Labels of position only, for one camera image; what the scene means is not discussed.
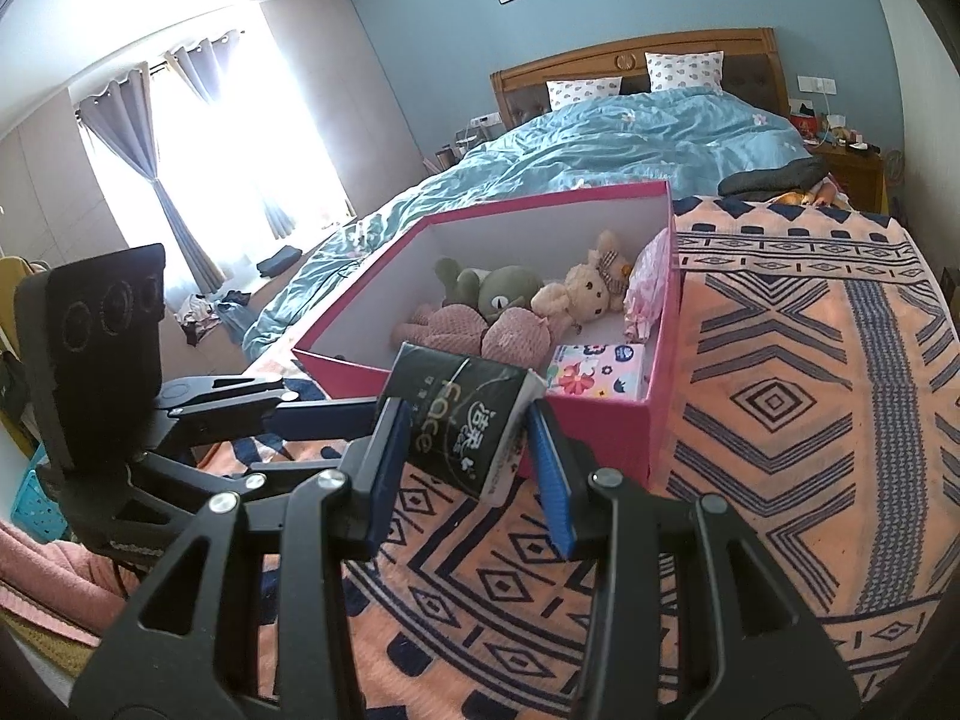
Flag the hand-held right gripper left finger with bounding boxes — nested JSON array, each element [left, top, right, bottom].
[[71, 396, 415, 720]]

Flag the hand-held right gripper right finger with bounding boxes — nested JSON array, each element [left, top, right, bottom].
[[525, 399, 863, 720]]

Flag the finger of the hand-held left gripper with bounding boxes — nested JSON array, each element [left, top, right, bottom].
[[133, 448, 355, 509], [154, 375, 385, 441]]

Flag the pink cardboard box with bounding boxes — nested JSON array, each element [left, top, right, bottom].
[[291, 180, 683, 488]]

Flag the dark tissue pack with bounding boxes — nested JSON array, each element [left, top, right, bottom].
[[377, 341, 547, 503]]

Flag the colourful flowered tissue pack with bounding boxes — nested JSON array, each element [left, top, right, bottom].
[[544, 341, 650, 400]]

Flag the pink knitted plush bunny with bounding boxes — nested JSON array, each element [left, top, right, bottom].
[[394, 301, 571, 368]]

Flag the beige plush teddy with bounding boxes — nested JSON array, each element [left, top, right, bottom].
[[531, 231, 635, 331]]

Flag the green plush frog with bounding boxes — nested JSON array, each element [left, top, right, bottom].
[[433, 256, 548, 323]]

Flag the pink embroidered pouch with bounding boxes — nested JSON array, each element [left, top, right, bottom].
[[621, 229, 670, 342]]

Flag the yellow chair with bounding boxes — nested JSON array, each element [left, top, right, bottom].
[[0, 255, 46, 458]]

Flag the clothes on floor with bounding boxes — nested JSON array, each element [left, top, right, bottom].
[[176, 291, 260, 347]]

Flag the blue plastic basket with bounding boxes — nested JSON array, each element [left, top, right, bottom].
[[11, 465, 72, 545]]

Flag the grey blue curtain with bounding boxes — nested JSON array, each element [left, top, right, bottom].
[[75, 64, 226, 293]]

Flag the orange patterned blanket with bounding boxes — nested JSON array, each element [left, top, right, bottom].
[[202, 195, 950, 720]]

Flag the beige wardrobe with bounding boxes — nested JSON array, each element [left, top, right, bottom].
[[259, 0, 428, 222]]

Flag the blue duvet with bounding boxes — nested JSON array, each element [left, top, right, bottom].
[[240, 86, 815, 357]]

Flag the dark grey cloth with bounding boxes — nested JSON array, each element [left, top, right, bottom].
[[718, 157, 826, 200]]

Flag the orange and pink cloth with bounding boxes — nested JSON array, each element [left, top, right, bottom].
[[769, 176, 852, 211]]

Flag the white patterned pillow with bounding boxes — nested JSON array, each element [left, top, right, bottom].
[[546, 77, 622, 112], [645, 51, 725, 93]]

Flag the wooden nightstand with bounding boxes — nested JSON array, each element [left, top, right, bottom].
[[814, 142, 886, 212]]

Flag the wooden headboard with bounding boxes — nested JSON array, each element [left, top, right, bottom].
[[491, 28, 790, 128]]

